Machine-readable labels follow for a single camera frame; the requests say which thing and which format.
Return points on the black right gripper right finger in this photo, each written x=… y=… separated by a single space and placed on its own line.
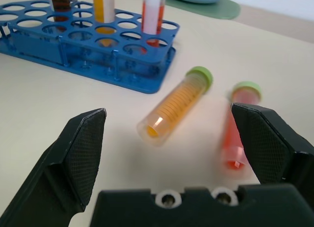
x=267 y=143

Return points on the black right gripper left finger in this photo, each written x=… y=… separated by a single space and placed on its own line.
x=71 y=158

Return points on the red tube with green cap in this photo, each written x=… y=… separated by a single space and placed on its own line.
x=233 y=138

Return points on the orange tube with green cap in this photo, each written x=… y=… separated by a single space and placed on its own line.
x=174 y=105

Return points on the blue test tube rack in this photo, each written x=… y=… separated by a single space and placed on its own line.
x=83 y=43

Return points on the yellow tube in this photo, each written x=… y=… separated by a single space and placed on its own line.
x=104 y=13

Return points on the brown tube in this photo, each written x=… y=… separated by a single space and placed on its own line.
x=59 y=8

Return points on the green oval mat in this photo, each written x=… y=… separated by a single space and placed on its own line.
x=211 y=8

